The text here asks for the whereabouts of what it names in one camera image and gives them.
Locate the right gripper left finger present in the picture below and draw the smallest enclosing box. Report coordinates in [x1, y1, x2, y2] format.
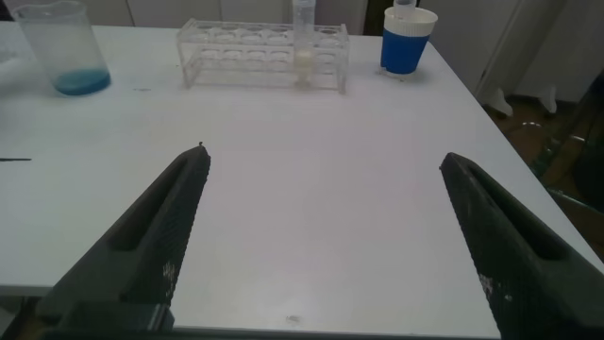
[35, 144, 212, 332]

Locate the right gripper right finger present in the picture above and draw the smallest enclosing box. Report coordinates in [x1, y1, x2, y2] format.
[439, 151, 604, 340]

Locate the clear glass beaker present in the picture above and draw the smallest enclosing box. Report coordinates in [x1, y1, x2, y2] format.
[11, 0, 112, 97]

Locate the clear plastic test tube rack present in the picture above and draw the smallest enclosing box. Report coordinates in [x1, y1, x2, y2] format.
[176, 17, 350, 94]

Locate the test tube with yellow pigment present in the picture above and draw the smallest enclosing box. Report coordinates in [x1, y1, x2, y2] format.
[292, 0, 316, 90]

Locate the white screen foot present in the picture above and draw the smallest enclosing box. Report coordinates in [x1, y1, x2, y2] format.
[485, 87, 514, 118]
[537, 84, 559, 114]

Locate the white folding screen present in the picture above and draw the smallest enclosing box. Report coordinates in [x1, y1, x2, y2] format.
[79, 0, 369, 35]
[422, 0, 604, 104]

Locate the blue white paper cup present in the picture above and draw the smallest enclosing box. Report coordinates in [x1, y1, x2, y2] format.
[379, 5, 439, 76]

